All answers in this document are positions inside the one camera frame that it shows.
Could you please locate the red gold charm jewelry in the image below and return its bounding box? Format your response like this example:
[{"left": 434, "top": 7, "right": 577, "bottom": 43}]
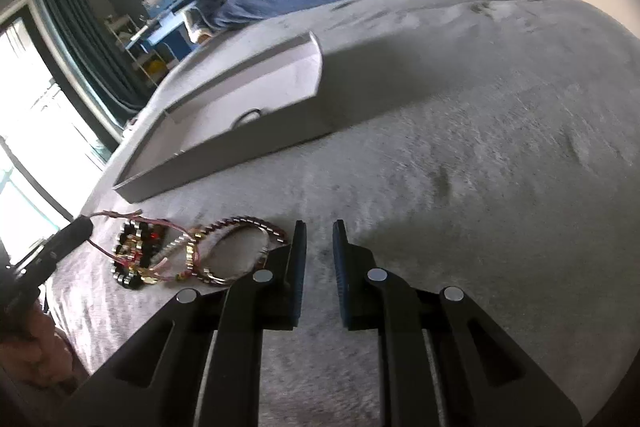
[{"left": 120, "top": 222, "right": 167, "bottom": 287}]

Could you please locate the white pearl bracelet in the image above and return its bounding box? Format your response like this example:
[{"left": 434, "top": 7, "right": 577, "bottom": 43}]
[{"left": 146, "top": 233, "right": 188, "bottom": 278}]

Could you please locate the gold link bracelet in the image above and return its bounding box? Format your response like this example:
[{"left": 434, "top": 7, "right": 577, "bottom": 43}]
[{"left": 183, "top": 225, "right": 222, "bottom": 281}]

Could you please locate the blue beaded bracelet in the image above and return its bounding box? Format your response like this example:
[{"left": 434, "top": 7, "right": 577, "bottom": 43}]
[{"left": 196, "top": 215, "right": 291, "bottom": 287}]

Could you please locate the black cord bracelet with charm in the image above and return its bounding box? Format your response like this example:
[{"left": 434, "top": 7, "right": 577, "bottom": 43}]
[{"left": 232, "top": 107, "right": 264, "bottom": 129}]

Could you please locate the person's left hand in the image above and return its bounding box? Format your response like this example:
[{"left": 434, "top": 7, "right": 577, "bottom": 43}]
[{"left": 1, "top": 303, "right": 88, "bottom": 402}]

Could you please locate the teal curtain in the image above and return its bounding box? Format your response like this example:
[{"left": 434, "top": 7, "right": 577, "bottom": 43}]
[{"left": 35, "top": 0, "right": 152, "bottom": 130}]

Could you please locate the white shelf rack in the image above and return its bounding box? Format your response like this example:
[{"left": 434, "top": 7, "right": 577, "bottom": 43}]
[{"left": 104, "top": 15, "right": 168, "bottom": 87}]

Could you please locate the grey fleece bed blanket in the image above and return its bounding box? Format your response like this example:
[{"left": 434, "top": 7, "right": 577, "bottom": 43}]
[{"left": 49, "top": 0, "right": 639, "bottom": 426}]

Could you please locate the blue desk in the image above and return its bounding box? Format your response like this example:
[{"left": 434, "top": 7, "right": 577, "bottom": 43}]
[{"left": 140, "top": 0, "right": 196, "bottom": 61}]

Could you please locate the grey cardboard tray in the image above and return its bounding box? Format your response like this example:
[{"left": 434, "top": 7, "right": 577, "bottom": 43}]
[{"left": 113, "top": 32, "right": 360, "bottom": 202}]

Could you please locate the window with dark frame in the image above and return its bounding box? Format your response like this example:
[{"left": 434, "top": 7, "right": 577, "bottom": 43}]
[{"left": 1, "top": 0, "right": 118, "bottom": 261}]

